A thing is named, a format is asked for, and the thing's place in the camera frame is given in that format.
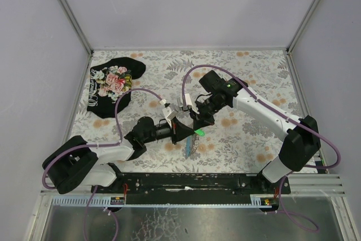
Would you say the green key tag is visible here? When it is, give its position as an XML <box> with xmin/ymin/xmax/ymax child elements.
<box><xmin>195</xmin><ymin>129</ymin><xmax>205</xmax><ymax>137</ymax></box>

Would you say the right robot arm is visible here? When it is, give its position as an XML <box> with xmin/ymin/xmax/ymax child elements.
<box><xmin>182</xmin><ymin>71</ymin><xmax>321</xmax><ymax>183</ymax></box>

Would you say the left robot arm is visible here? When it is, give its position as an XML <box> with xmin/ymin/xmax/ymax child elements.
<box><xmin>42</xmin><ymin>117</ymin><xmax>195</xmax><ymax>194</ymax></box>

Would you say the black floral cloth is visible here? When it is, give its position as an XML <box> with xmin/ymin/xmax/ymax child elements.
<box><xmin>87</xmin><ymin>57</ymin><xmax>146</xmax><ymax>119</ymax></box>

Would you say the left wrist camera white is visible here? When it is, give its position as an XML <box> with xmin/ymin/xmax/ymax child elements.
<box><xmin>159</xmin><ymin>99</ymin><xmax>178</xmax><ymax>127</ymax></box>

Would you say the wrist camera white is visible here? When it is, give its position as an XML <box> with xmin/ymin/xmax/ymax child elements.
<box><xmin>177</xmin><ymin>93</ymin><xmax>199</xmax><ymax>114</ymax></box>
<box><xmin>159</xmin><ymin>99</ymin><xmax>178</xmax><ymax>127</ymax></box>

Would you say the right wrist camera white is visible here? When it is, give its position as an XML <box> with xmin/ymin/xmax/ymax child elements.
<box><xmin>177</xmin><ymin>93</ymin><xmax>199</xmax><ymax>114</ymax></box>

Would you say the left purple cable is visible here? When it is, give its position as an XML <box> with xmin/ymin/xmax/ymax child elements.
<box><xmin>41</xmin><ymin>87</ymin><xmax>167</xmax><ymax>191</ymax></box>

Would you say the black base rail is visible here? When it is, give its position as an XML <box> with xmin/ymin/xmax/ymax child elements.
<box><xmin>91</xmin><ymin>173</ymin><xmax>291</xmax><ymax>202</ymax></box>

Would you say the white cable duct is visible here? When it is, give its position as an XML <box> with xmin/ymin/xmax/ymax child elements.
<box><xmin>52</xmin><ymin>194</ymin><xmax>276</xmax><ymax>210</ymax></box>

